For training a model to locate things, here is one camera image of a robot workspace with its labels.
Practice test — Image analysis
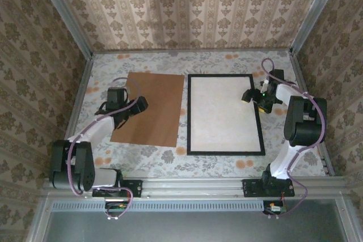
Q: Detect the small circuit board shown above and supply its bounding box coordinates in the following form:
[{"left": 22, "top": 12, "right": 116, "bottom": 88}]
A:
[
  {"left": 104, "top": 201, "right": 128, "bottom": 216},
  {"left": 263, "top": 199, "right": 286, "bottom": 216}
]

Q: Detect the grey slotted cable duct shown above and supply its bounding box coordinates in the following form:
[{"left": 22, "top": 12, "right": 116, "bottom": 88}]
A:
[{"left": 50, "top": 199, "right": 266, "bottom": 212}]

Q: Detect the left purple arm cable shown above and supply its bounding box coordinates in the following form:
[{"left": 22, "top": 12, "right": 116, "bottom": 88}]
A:
[{"left": 67, "top": 77, "right": 142, "bottom": 220}]

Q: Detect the right small circuit board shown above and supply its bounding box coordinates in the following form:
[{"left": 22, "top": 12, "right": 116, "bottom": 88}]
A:
[{"left": 263, "top": 199, "right": 286, "bottom": 216}]

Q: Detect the left aluminium table side rail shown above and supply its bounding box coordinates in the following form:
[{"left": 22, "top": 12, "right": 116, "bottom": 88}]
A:
[{"left": 53, "top": 53, "right": 96, "bottom": 177}]

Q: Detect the aluminium lower frame bar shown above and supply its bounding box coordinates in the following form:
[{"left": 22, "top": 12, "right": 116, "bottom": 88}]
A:
[
  {"left": 336, "top": 196, "right": 358, "bottom": 242},
  {"left": 27, "top": 193, "right": 54, "bottom": 242}
]

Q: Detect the brown backing board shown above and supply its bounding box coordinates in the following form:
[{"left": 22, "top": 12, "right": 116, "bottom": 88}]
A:
[{"left": 109, "top": 71, "right": 185, "bottom": 148}]

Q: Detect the blue printed photo sheet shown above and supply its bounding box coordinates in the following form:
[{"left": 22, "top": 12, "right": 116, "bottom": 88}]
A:
[{"left": 190, "top": 76, "right": 262, "bottom": 152}]

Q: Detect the aluminium table side rail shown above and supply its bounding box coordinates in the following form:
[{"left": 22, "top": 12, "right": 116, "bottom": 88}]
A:
[
  {"left": 53, "top": 53, "right": 96, "bottom": 177},
  {"left": 289, "top": 52, "right": 336, "bottom": 177}
]

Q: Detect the floral patterned table cover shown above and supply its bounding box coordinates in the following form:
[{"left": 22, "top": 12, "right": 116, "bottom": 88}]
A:
[{"left": 62, "top": 50, "right": 327, "bottom": 179}]

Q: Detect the long aluminium mounting rail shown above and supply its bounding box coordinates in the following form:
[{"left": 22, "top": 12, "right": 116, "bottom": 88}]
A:
[{"left": 42, "top": 176, "right": 348, "bottom": 201}]

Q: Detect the left aluminium corner post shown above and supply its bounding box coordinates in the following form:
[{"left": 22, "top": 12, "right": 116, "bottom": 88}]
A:
[{"left": 33, "top": 0, "right": 94, "bottom": 58}]

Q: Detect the left small circuit board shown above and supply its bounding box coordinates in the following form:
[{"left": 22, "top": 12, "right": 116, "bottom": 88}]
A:
[{"left": 104, "top": 201, "right": 128, "bottom": 216}]

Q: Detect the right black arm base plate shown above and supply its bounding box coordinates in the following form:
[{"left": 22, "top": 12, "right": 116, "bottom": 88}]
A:
[{"left": 242, "top": 179, "right": 296, "bottom": 198}]

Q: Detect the grey metal sheet panel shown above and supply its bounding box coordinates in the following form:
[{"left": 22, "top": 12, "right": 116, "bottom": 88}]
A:
[{"left": 44, "top": 210, "right": 348, "bottom": 242}]

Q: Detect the right aluminium table side rail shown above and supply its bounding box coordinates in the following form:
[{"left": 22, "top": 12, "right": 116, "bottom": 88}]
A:
[{"left": 289, "top": 52, "right": 336, "bottom": 177}]

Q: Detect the black picture frame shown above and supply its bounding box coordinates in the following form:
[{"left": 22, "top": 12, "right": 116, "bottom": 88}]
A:
[{"left": 186, "top": 73, "right": 266, "bottom": 157}]

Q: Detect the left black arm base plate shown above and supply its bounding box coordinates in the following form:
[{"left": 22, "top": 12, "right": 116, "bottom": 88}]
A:
[{"left": 92, "top": 179, "right": 142, "bottom": 198}]

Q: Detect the aluminium corner post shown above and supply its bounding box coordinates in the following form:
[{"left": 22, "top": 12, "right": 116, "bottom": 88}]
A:
[
  {"left": 289, "top": 0, "right": 347, "bottom": 56},
  {"left": 33, "top": 0, "right": 94, "bottom": 58}
]

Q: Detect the right aluminium corner post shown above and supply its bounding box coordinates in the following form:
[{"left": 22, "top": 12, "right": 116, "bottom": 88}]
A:
[{"left": 289, "top": 0, "right": 347, "bottom": 56}]

